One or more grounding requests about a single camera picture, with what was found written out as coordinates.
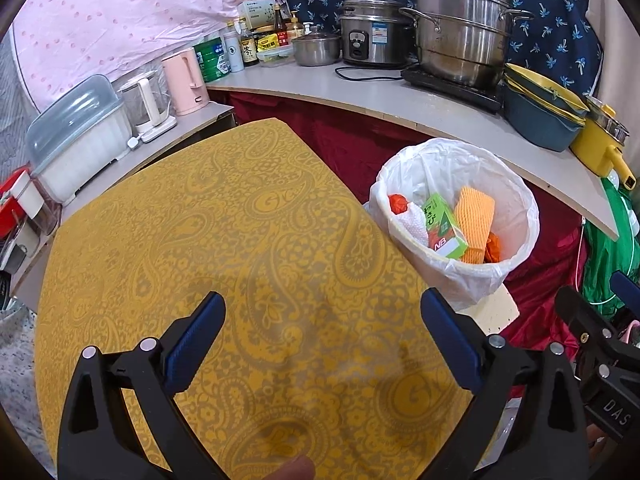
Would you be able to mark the yellow saucepan with handle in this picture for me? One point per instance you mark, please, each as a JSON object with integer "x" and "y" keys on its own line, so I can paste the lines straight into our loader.
{"x": 600, "y": 144}

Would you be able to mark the navy floral cloth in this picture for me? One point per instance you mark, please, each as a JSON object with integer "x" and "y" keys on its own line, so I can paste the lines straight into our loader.
{"x": 558, "y": 42}

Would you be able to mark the white bottle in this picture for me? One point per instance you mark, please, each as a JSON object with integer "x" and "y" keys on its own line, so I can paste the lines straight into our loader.
{"x": 233, "y": 46}

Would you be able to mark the large stainless steamer pot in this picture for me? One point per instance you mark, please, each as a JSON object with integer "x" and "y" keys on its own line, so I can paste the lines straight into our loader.
{"x": 464, "y": 41}

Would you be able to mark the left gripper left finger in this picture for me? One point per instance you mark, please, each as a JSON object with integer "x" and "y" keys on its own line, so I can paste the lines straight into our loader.
{"x": 97, "y": 438}

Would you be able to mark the black induction cooktop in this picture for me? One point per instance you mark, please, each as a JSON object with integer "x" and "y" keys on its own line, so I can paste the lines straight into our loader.
{"x": 486, "y": 100}

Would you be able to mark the pink electric kettle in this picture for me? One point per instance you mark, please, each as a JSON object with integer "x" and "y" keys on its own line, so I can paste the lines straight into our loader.
{"x": 185, "y": 82}

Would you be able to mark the white paper carton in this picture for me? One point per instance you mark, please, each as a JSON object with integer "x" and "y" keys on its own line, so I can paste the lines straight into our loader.
{"x": 257, "y": 13}

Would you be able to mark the red white box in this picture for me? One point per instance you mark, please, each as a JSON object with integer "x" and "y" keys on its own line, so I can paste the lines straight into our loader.
{"x": 20, "y": 199}

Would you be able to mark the white box grey lid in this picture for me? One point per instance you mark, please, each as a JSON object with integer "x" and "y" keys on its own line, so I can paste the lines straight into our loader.
{"x": 78, "y": 135}

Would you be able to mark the green cloth bag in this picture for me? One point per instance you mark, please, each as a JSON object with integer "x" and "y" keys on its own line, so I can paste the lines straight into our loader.
{"x": 605, "y": 256}

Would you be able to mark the glass white electric kettle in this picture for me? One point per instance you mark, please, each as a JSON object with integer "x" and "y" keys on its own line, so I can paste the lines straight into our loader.
{"x": 147, "y": 106}

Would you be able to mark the clear food container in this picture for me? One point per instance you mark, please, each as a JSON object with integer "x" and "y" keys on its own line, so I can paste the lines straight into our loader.
{"x": 276, "y": 56}

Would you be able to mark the dark soy sauce bottle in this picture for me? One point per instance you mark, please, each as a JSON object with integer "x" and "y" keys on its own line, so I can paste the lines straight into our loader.
{"x": 248, "y": 46}

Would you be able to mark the person's left hand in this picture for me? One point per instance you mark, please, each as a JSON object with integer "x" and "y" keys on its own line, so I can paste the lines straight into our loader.
{"x": 299, "y": 468}

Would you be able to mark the green toothpaste box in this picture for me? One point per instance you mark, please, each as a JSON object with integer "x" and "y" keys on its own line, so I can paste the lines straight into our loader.
{"x": 444, "y": 234}

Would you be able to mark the red velvet skirt cloth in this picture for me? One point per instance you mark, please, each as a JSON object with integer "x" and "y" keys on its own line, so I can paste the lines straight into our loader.
{"x": 355, "y": 146}

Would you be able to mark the orange foam net sleeve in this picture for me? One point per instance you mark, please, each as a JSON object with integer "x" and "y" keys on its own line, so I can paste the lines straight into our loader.
{"x": 475, "y": 212}

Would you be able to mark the white paper towel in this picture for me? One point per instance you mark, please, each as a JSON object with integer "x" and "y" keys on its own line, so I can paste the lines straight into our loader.
{"x": 412, "y": 218}

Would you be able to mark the small stainless pot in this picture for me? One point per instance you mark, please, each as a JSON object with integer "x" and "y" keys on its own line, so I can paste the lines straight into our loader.
{"x": 317, "y": 49}

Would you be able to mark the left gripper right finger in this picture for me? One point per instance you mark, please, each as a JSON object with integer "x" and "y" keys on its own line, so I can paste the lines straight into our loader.
{"x": 548, "y": 439}

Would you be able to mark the green white can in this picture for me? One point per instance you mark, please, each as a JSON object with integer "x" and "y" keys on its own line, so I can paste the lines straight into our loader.
{"x": 212, "y": 59}

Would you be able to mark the pink dotted curtain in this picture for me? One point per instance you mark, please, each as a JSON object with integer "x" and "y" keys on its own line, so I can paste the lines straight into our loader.
{"x": 59, "y": 43}

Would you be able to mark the white lined trash bin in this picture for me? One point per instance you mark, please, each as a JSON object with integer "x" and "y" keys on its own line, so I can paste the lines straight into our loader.
{"x": 445, "y": 167}

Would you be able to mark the stacked blue yellow basins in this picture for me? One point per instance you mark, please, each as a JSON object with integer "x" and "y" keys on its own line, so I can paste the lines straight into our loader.
{"x": 540, "y": 110}

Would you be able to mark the stainless rice cooker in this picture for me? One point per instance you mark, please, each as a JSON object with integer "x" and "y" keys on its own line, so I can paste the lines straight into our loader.
{"x": 375, "y": 33}

